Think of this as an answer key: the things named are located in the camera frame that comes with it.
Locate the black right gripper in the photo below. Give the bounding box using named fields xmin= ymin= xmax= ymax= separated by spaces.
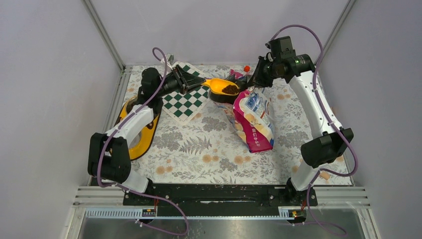
xmin=246 ymin=55 xmax=281 ymax=88

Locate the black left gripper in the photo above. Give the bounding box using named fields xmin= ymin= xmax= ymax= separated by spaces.
xmin=156 ymin=64 xmax=206 ymax=97

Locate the yellow plastic scoop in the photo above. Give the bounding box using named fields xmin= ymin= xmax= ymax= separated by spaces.
xmin=201 ymin=78 xmax=240 ymax=96

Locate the cat food bag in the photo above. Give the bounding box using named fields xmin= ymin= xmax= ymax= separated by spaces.
xmin=209 ymin=69 xmax=275 ymax=153

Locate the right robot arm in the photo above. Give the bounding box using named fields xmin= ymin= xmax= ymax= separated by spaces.
xmin=248 ymin=36 xmax=354 ymax=205

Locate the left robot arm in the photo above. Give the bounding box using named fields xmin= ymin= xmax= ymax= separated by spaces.
xmin=88 ymin=65 xmax=206 ymax=205

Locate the yellow double pet bowl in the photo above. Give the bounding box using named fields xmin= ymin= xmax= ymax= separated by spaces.
xmin=115 ymin=96 xmax=163 ymax=160

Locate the green white checkered board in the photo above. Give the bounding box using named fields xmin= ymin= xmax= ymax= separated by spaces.
xmin=161 ymin=61 xmax=211 ymax=125

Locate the floral tablecloth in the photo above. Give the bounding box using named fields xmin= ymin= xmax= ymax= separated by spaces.
xmin=131 ymin=80 xmax=312 ymax=185

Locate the wooden dowel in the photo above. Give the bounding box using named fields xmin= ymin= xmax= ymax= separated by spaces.
xmin=319 ymin=171 xmax=330 ymax=181

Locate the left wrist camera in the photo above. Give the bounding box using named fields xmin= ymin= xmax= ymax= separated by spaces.
xmin=166 ymin=53 xmax=174 ymax=67

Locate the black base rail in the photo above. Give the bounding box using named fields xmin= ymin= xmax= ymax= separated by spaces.
xmin=122 ymin=183 xmax=319 ymax=218

